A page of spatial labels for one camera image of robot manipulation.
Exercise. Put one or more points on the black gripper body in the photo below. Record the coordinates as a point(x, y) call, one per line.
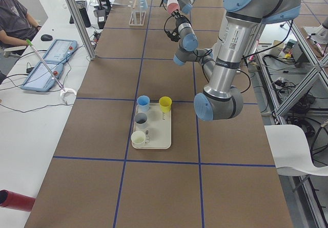
point(180, 20)

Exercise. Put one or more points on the pink plastic cup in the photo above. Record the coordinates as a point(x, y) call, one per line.
point(172, 6)

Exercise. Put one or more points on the light blue plastic cup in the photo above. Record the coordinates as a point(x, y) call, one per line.
point(143, 5)

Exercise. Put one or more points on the yellow plastic cup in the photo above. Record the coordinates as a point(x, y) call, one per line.
point(165, 103)

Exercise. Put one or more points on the grey plastic cup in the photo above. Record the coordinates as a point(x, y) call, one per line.
point(140, 120)

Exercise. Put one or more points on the cream plastic cup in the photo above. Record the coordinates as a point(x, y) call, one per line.
point(138, 139)

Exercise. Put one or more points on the black thermos bottle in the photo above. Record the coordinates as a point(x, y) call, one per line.
point(82, 6)

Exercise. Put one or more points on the cream plastic tray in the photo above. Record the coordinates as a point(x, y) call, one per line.
point(158, 131)

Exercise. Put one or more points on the far blue teach pendant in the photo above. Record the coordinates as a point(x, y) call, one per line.
point(60, 50)

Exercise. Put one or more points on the blue teach pendant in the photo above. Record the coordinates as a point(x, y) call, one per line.
point(60, 50)
point(40, 79)

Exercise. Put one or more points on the black computer mouse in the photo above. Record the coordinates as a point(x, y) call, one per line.
point(46, 37)

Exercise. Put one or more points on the long metal grabber stick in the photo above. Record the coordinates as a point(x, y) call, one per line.
point(63, 90)

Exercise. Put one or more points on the near blue teach pendant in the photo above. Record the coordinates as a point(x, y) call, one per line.
point(40, 79)

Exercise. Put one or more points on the seated person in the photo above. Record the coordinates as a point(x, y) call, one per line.
point(17, 25)

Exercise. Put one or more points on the white chair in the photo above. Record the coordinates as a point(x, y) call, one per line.
point(291, 152)

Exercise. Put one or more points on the red cylinder bottle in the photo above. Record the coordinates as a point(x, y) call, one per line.
point(15, 201)

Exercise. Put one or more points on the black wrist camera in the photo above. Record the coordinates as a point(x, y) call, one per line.
point(173, 36)

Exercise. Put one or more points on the white wire cup rack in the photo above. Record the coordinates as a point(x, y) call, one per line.
point(137, 18)

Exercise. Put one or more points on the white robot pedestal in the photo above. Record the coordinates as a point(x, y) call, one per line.
point(233, 37)

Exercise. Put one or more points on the aluminium frame post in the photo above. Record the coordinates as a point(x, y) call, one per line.
point(81, 28)

